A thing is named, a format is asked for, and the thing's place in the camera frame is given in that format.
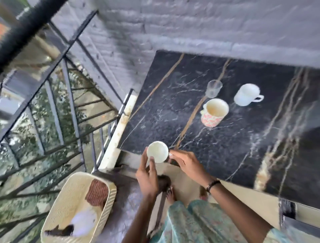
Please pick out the black metal railing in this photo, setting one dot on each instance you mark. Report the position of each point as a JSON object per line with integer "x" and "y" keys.
{"x": 30, "y": 27}

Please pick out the white concrete ledge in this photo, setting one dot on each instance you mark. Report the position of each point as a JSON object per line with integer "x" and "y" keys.
{"x": 117, "y": 135}

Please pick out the cream floral cup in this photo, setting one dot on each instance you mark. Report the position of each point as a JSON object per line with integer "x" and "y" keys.
{"x": 213, "y": 112}

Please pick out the person's right hand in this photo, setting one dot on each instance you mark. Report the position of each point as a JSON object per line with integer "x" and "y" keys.
{"x": 191, "y": 166}

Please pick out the person's foot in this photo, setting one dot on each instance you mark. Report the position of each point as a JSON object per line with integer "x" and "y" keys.
{"x": 171, "y": 195}

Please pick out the person's left hand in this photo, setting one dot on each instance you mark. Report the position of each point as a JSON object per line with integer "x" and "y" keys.
{"x": 147, "y": 179}

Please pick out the brown checked cloth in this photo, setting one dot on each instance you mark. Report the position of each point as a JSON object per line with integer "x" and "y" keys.
{"x": 97, "y": 192}

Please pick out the black marble table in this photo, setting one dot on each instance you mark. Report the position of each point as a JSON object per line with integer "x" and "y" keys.
{"x": 250, "y": 137}

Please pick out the dark brown plastic stool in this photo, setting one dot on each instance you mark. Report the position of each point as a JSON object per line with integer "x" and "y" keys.
{"x": 130, "y": 185}

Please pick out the cream plastic basket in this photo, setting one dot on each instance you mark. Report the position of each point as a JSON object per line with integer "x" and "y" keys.
{"x": 72, "y": 200}

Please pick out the clear drinking glass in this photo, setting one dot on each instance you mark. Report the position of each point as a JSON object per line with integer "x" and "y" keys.
{"x": 213, "y": 88}

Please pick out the person's left forearm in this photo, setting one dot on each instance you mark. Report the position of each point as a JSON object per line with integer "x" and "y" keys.
{"x": 140, "y": 220}

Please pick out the white spray bottle black head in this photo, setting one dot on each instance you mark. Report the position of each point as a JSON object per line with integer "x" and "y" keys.
{"x": 82, "y": 222}

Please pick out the green leafy tree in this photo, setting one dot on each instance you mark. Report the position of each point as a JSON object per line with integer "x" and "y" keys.
{"x": 42, "y": 120}

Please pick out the person's right forearm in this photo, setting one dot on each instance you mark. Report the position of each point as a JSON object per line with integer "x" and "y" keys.
{"x": 237, "y": 212}

